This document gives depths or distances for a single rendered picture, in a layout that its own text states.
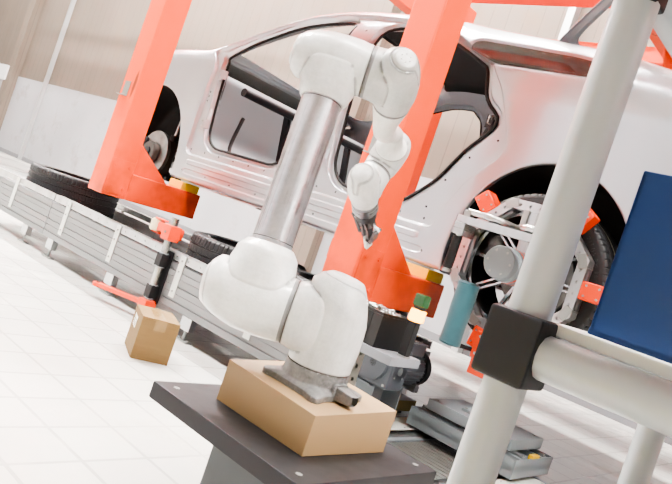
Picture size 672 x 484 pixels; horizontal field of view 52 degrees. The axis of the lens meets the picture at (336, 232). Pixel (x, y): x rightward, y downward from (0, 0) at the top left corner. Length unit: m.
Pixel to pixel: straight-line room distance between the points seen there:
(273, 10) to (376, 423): 8.97
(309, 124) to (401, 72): 0.25
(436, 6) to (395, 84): 1.22
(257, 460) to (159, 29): 3.18
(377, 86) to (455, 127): 5.95
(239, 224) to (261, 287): 7.80
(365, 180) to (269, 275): 0.67
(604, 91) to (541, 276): 0.12
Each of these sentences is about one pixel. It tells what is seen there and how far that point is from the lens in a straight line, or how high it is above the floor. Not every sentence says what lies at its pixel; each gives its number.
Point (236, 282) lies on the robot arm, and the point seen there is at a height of 0.58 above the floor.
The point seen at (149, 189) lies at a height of 0.62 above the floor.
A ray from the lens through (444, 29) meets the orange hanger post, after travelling 2.87.
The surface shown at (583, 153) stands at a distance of 0.45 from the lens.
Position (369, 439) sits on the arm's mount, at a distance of 1.68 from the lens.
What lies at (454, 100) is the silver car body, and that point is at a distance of 5.27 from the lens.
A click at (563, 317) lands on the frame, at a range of 2.72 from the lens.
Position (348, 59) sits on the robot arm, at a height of 1.16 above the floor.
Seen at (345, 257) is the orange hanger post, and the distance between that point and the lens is 2.74.
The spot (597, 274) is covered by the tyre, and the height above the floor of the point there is 0.93.
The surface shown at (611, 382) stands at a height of 0.74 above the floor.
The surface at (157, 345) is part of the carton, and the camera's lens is 2.98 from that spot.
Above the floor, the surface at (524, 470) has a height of 0.12.
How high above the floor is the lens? 0.77
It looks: level
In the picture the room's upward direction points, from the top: 19 degrees clockwise
